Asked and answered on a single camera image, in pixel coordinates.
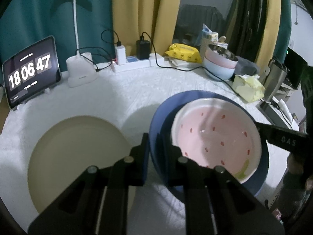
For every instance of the pink speckled bowl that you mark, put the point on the pink speckled bowl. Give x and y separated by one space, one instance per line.
213 132

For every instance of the cardboard box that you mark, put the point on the cardboard box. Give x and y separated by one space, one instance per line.
4 111

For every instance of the white power strip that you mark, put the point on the white power strip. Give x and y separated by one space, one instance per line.
133 63

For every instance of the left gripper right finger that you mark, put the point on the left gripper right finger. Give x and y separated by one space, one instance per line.
215 202

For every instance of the yellow curtain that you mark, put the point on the yellow curtain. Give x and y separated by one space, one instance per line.
156 17

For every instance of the tablet showing clock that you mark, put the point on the tablet showing clock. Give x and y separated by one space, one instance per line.
31 71

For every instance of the large blue bowl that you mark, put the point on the large blue bowl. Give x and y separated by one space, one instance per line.
161 126

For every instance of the light blue bowl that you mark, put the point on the light blue bowl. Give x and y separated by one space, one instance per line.
217 72

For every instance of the pink steel-lined bowl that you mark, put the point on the pink steel-lined bowl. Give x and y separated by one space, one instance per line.
221 56

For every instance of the grey folded cloth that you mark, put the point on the grey folded cloth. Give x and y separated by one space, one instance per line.
246 67

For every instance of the beige plate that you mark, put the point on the beige plate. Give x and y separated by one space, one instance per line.
66 150

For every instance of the white desk lamp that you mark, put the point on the white desk lamp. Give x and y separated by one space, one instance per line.
81 69

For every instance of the cream yellow bowl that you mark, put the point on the cream yellow bowl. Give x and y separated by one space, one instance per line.
241 174

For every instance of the black smartphone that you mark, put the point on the black smartphone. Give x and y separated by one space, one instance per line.
269 113

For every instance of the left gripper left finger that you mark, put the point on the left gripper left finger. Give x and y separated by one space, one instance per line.
96 202

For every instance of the black charger adapter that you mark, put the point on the black charger adapter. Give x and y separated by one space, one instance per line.
142 49

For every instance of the teal curtain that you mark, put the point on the teal curtain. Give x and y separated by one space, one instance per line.
25 22

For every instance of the white charger plug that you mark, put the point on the white charger plug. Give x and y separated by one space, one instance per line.
120 52

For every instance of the yellow wet wipes pack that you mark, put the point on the yellow wet wipes pack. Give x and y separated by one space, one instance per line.
184 52

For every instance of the yellow tissue pack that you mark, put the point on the yellow tissue pack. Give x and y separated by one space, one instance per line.
249 87

